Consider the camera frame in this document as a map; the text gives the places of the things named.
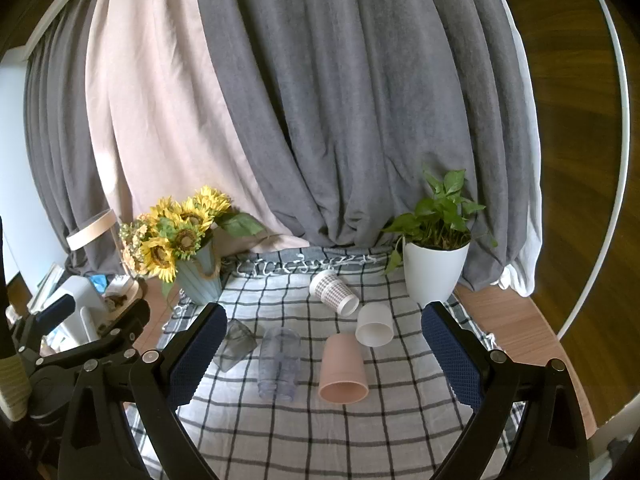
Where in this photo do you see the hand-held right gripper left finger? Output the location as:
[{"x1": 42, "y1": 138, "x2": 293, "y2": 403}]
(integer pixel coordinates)
[{"x1": 59, "y1": 302, "x2": 228, "y2": 480}]

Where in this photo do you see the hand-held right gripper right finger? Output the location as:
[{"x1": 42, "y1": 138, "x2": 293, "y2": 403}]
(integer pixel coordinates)
[{"x1": 421, "y1": 301, "x2": 591, "y2": 480}]

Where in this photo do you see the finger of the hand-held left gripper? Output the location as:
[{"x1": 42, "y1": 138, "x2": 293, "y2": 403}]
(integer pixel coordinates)
[
  {"x1": 10, "y1": 294, "x2": 76, "y2": 356},
  {"x1": 30, "y1": 300, "x2": 151, "y2": 376}
]

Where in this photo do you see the grey glass cup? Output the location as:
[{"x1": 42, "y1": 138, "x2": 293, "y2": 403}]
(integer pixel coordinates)
[{"x1": 212, "y1": 318, "x2": 258, "y2": 373}]

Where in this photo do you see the clear plastic cup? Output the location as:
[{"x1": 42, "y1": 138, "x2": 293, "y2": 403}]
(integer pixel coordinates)
[{"x1": 256, "y1": 326, "x2": 302, "y2": 402}]

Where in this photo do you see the white cup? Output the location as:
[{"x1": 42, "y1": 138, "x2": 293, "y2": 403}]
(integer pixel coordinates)
[{"x1": 355, "y1": 302, "x2": 394, "y2": 347}]

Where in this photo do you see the pink cup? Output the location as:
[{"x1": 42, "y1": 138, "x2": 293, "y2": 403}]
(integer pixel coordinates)
[{"x1": 318, "y1": 332, "x2": 369, "y2": 405}]

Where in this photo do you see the patterned paper cup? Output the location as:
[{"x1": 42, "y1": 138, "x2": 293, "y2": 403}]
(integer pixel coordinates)
[{"x1": 309, "y1": 270, "x2": 361, "y2": 315}]

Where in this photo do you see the white appliance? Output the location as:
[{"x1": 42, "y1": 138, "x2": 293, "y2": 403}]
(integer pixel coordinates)
[{"x1": 30, "y1": 275, "x2": 108, "y2": 346}]

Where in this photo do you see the teal ribbed vase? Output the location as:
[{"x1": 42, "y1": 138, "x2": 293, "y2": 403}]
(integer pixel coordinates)
[{"x1": 175, "y1": 237, "x2": 224, "y2": 307}]

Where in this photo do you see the sunflower bouquet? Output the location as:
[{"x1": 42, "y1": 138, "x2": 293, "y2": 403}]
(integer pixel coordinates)
[{"x1": 120, "y1": 186, "x2": 266, "y2": 298}]

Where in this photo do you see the white plant pot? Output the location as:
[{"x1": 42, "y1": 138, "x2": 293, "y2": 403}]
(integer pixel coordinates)
[{"x1": 402, "y1": 240, "x2": 472, "y2": 306}]

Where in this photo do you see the green leafy plant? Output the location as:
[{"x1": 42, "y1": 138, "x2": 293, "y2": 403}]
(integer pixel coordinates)
[{"x1": 381, "y1": 167, "x2": 499, "y2": 276}]

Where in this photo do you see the checkered cloth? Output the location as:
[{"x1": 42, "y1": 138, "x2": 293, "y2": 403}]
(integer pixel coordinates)
[{"x1": 125, "y1": 246, "x2": 526, "y2": 480}]

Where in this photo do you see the grey curtain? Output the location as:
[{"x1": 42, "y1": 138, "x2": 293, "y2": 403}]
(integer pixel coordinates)
[
  {"x1": 192, "y1": 0, "x2": 543, "y2": 292},
  {"x1": 22, "y1": 15, "x2": 126, "y2": 277}
]

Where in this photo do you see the pale pink curtain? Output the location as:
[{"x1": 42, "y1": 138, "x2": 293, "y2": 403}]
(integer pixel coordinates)
[{"x1": 85, "y1": 0, "x2": 301, "y2": 281}]

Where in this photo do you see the white ring lamp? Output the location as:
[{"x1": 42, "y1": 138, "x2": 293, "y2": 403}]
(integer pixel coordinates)
[{"x1": 66, "y1": 210, "x2": 143, "y2": 306}]

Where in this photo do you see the white curved frame strip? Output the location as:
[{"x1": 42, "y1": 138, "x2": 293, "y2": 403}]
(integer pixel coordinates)
[{"x1": 555, "y1": 0, "x2": 630, "y2": 343}]

